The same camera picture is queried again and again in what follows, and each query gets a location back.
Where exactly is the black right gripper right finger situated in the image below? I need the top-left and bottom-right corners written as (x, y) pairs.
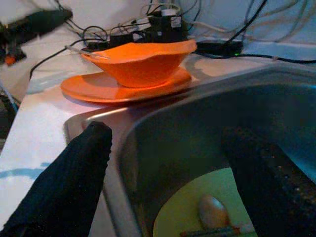
top-left (221, 127), bottom-right (316, 237)

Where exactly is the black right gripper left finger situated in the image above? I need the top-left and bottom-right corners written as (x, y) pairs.
top-left (0, 120), bottom-right (113, 237)

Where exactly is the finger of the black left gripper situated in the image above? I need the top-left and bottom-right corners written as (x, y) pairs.
top-left (24, 9), bottom-right (74, 33)

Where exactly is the orange plate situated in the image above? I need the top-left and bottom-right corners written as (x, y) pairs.
top-left (60, 66), bottom-right (193, 104)

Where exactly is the orange bowl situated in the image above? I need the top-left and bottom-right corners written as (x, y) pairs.
top-left (80, 39), bottom-right (198, 89)

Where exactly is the steel kitchen sink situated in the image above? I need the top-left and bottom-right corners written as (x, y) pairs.
top-left (63, 61), bottom-right (316, 237)

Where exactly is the metal spoon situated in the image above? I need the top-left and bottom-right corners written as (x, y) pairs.
top-left (198, 194), bottom-right (231, 229)

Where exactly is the green plate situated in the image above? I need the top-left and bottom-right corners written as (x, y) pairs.
top-left (152, 167), bottom-right (259, 237)

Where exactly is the black power strip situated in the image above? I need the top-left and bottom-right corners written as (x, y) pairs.
top-left (86, 9), bottom-right (189, 50)

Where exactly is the black power adapter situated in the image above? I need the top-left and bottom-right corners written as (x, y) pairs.
top-left (196, 40), bottom-right (244, 58)

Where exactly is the black power cable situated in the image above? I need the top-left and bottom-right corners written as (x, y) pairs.
top-left (29, 26), bottom-right (109, 78)
top-left (226, 0), bottom-right (270, 46)
top-left (241, 53), bottom-right (316, 64)

